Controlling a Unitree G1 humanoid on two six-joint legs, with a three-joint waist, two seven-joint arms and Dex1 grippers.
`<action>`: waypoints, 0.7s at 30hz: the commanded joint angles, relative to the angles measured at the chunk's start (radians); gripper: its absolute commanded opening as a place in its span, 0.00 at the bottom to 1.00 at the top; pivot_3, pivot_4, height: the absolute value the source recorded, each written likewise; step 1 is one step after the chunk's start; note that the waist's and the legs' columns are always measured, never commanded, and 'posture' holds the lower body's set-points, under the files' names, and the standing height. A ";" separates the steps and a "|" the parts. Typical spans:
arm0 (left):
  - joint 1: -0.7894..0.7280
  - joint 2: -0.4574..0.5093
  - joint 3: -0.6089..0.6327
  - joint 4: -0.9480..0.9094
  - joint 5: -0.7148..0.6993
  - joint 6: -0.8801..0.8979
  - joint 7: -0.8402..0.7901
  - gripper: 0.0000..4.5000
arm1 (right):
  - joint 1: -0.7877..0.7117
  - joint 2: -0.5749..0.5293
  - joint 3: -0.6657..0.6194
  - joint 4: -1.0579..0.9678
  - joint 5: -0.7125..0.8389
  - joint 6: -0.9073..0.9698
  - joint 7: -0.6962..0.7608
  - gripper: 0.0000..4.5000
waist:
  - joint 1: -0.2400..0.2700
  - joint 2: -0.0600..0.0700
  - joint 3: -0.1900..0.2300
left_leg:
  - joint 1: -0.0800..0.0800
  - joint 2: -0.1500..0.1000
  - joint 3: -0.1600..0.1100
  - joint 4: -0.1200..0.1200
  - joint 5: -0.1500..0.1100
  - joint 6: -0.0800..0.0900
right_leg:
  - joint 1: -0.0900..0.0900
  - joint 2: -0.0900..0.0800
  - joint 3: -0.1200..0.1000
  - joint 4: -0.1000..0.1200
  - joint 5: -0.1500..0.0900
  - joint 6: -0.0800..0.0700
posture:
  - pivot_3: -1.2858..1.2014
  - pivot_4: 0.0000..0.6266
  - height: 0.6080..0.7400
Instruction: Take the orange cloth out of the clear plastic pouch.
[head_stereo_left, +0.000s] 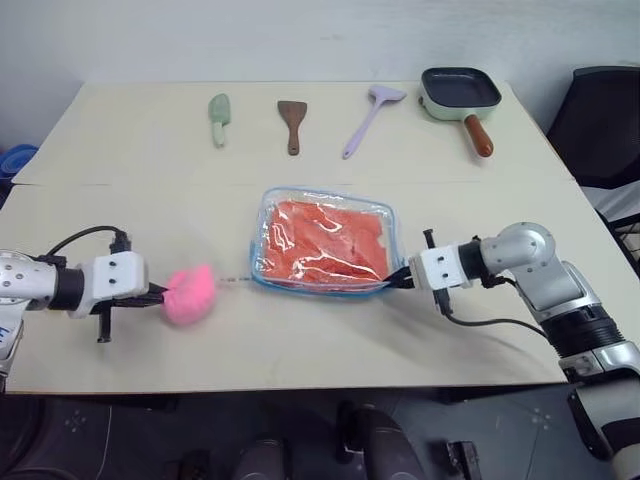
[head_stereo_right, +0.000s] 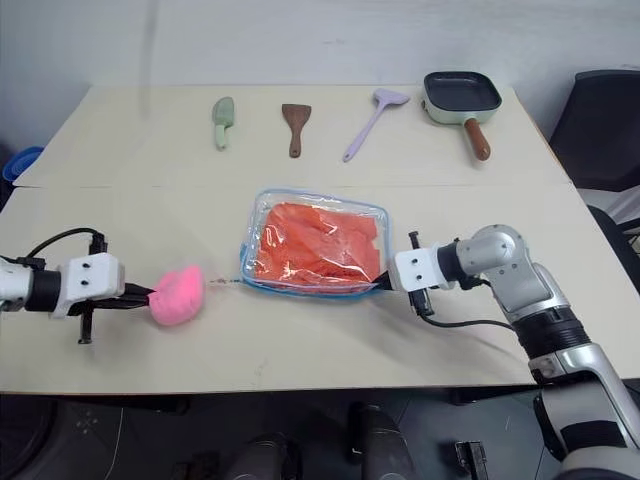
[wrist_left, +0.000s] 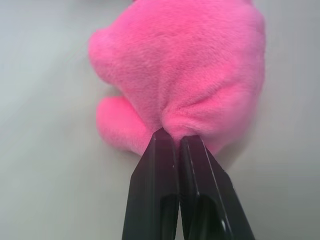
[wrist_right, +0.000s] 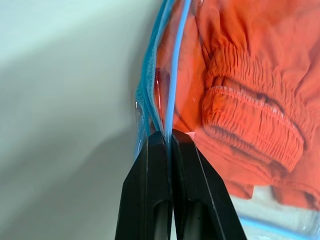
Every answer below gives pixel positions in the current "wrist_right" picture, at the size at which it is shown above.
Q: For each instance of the clear blue-trimmed plastic pouch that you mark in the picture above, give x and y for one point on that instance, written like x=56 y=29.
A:
x=167 y=82

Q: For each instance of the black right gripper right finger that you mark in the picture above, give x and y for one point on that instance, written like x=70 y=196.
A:
x=200 y=195

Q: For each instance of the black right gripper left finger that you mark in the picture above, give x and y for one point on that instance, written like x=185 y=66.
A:
x=147 y=185

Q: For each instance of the orange elastic-waist cloth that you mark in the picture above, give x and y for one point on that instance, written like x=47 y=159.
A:
x=250 y=82

